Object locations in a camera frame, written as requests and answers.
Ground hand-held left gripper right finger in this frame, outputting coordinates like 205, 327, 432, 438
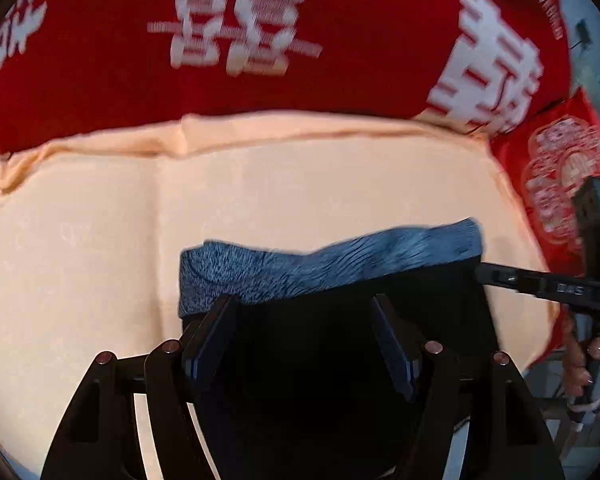
371, 295, 566, 480

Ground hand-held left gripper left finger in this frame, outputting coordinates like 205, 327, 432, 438
40, 295, 239, 480

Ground peach cloth sheet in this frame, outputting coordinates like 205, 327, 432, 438
0, 111, 563, 480

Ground red printed pillow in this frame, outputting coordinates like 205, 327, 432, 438
491, 87, 600, 286

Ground black pants with grey waistband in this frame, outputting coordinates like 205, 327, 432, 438
177, 216, 502, 480

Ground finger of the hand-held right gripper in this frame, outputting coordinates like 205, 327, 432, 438
474, 261, 548, 298

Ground black wall fixture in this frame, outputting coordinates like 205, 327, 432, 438
572, 18, 597, 52

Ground red printed blanket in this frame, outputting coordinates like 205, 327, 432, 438
0, 0, 576, 160

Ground person's right hand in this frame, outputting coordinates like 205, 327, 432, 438
561, 316, 600, 413

